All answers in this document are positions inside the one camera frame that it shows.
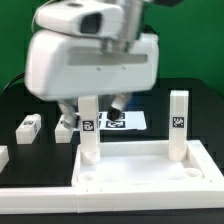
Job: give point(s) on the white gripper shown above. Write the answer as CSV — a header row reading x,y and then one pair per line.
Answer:
x,y
90,48

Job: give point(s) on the white desk top tray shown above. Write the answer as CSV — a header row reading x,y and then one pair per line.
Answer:
x,y
146,166

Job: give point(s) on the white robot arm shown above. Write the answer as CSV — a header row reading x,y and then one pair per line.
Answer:
x,y
91,47

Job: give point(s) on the fiducial marker sheet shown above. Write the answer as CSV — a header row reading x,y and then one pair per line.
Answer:
x,y
129,120

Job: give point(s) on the white block at left edge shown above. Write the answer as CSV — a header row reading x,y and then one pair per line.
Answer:
x,y
4,157

